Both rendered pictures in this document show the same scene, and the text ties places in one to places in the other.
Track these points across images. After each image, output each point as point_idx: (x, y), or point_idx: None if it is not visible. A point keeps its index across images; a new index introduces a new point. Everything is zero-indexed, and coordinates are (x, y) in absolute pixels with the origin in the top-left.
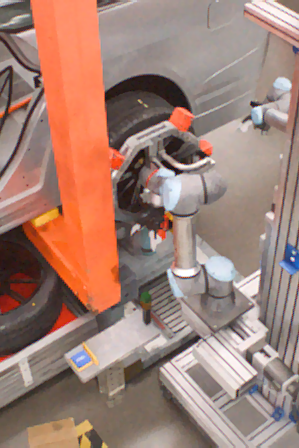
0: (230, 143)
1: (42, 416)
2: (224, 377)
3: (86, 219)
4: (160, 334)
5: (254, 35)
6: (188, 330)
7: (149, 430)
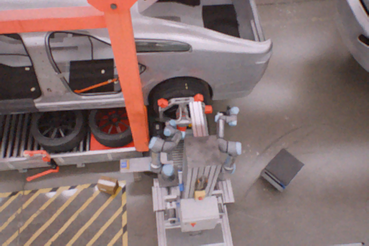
0: (252, 93)
1: (112, 170)
2: (154, 204)
3: (133, 128)
4: None
5: (251, 74)
6: (177, 167)
7: (142, 196)
